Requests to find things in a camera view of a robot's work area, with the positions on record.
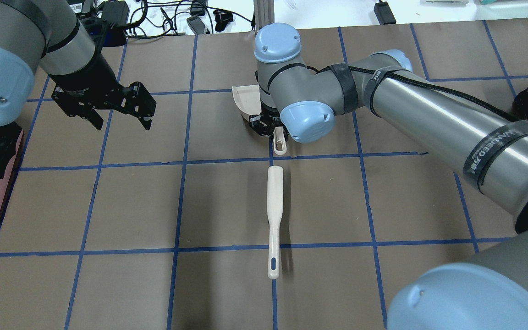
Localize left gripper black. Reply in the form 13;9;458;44
51;52;157;130

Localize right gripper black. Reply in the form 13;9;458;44
248;113;286;138

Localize beige plastic dustpan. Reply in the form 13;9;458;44
232;84;288;156

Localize beige hand brush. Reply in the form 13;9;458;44
266;165;284;280

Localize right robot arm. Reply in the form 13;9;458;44
250;22;528;330

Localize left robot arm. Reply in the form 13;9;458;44
0;0;156;130

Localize black power brick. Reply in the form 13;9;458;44
98;0;129;47

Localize black phone on desk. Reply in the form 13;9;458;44
186;15;211;35

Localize aluminium frame post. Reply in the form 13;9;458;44
252;0;275;32

